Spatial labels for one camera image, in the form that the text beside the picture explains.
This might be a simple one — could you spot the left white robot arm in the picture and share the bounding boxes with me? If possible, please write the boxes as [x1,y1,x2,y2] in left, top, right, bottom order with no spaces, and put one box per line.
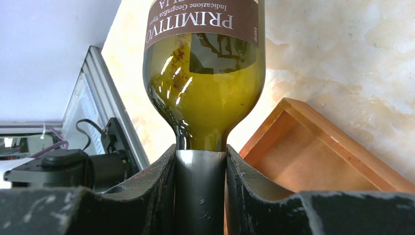
[3,117,139,193]

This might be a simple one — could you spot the wooden compartment tray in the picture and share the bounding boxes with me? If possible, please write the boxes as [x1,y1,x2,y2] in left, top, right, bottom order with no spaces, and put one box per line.
[239,98,415,193]

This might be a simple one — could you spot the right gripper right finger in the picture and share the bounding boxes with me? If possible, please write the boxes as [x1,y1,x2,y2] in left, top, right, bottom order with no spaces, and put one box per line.
[225,146,415,235]

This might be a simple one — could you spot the dark green wine bottle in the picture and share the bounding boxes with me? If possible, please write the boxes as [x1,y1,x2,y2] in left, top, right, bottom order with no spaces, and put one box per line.
[142,0,266,235]

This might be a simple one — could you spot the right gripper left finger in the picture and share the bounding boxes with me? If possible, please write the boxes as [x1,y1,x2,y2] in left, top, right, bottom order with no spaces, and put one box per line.
[0,145,176,235]

